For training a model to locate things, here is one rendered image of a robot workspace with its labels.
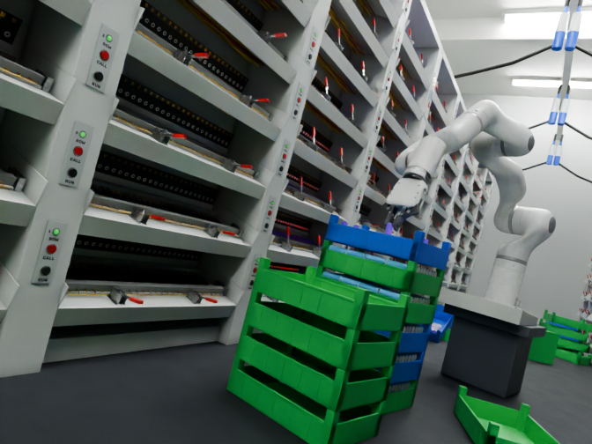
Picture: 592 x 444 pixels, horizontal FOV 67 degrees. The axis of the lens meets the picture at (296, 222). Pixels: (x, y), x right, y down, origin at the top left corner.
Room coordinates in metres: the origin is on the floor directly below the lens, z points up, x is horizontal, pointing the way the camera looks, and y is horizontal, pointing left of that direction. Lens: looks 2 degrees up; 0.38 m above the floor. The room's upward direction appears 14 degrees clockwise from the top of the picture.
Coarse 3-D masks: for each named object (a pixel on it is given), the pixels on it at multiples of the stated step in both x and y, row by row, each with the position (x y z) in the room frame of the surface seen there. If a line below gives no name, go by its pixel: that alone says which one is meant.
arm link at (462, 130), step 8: (456, 120) 1.46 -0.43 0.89; (464, 120) 1.45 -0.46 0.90; (472, 120) 1.45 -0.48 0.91; (480, 120) 1.46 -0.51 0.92; (448, 128) 1.43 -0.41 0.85; (456, 128) 1.42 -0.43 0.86; (464, 128) 1.43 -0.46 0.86; (472, 128) 1.44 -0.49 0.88; (480, 128) 1.47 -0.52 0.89; (440, 136) 1.44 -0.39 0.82; (448, 136) 1.42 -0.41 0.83; (456, 136) 1.41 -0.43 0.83; (464, 136) 1.42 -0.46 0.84; (472, 136) 1.45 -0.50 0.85; (416, 144) 1.47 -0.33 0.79; (448, 144) 1.43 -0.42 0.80; (456, 144) 1.42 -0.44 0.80; (464, 144) 1.44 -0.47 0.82; (408, 152) 1.42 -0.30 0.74; (448, 152) 1.46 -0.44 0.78; (400, 160) 1.43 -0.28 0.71; (400, 168) 1.43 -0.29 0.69
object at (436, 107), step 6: (438, 96) 2.85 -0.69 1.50; (432, 102) 2.96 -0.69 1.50; (438, 102) 2.87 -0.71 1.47; (444, 102) 3.10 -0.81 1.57; (432, 108) 3.10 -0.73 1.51; (438, 108) 2.92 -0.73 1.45; (432, 114) 3.15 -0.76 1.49; (438, 114) 3.14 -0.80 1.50; (444, 114) 3.05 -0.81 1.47; (444, 120) 3.11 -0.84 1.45; (450, 120) 3.24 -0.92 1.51
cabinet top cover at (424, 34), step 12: (420, 0) 2.21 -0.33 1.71; (420, 12) 2.31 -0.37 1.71; (408, 24) 2.45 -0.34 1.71; (420, 24) 2.42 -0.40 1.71; (432, 24) 2.43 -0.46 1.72; (408, 36) 2.59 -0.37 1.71; (420, 36) 2.55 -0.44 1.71; (432, 36) 2.52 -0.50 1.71; (444, 60) 2.77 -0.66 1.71; (444, 72) 2.94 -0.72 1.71; (444, 84) 3.12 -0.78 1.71
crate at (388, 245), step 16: (336, 224) 1.31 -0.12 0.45; (336, 240) 1.30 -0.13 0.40; (352, 240) 1.26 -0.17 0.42; (368, 240) 1.23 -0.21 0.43; (384, 240) 1.19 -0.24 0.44; (400, 240) 1.16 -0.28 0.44; (416, 240) 1.14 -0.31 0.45; (400, 256) 1.16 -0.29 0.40; (416, 256) 1.13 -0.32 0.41; (432, 256) 1.20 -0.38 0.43
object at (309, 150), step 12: (300, 120) 1.80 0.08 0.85; (300, 132) 1.84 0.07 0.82; (312, 132) 1.65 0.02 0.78; (300, 144) 1.54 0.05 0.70; (312, 144) 1.64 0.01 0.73; (324, 144) 2.03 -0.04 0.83; (300, 156) 1.58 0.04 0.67; (312, 156) 1.63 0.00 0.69; (324, 156) 1.81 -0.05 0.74; (336, 156) 2.10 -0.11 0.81; (324, 168) 1.75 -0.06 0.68; (336, 168) 1.81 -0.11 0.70; (348, 168) 2.04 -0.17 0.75; (348, 180) 1.95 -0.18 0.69
